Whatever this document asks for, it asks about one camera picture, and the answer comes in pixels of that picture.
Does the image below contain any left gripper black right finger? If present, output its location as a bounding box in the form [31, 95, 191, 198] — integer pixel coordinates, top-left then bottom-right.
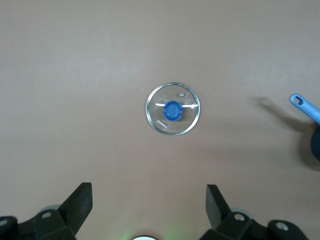
[199, 184, 308, 240]

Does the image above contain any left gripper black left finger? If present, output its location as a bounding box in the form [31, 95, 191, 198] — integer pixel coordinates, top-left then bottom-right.
[0, 182, 93, 240]

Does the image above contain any brown table mat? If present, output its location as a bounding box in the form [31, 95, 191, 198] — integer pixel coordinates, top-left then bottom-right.
[0, 0, 320, 240]

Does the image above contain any black pot with blue handle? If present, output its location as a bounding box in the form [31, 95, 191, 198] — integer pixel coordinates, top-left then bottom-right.
[289, 93, 320, 163]

